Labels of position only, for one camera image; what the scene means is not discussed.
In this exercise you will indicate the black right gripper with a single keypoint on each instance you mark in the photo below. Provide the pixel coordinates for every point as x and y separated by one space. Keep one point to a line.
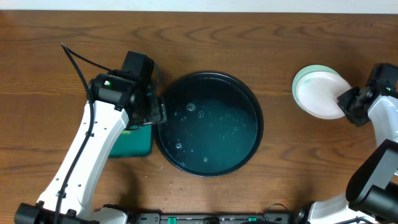
348 101

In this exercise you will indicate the black round tray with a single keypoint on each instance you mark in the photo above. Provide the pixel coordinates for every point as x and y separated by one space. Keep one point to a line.
214 124

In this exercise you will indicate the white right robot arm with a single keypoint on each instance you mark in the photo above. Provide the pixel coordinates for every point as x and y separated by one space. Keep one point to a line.
371 196

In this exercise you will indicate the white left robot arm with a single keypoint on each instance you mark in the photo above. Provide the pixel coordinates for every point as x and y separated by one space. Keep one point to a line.
115 103

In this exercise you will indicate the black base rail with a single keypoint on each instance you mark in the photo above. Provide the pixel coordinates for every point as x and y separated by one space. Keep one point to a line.
156 218

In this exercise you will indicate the white plate green stain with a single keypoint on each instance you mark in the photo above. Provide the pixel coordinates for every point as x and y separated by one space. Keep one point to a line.
317 93

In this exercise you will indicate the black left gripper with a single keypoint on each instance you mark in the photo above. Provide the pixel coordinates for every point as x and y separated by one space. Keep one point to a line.
157 110

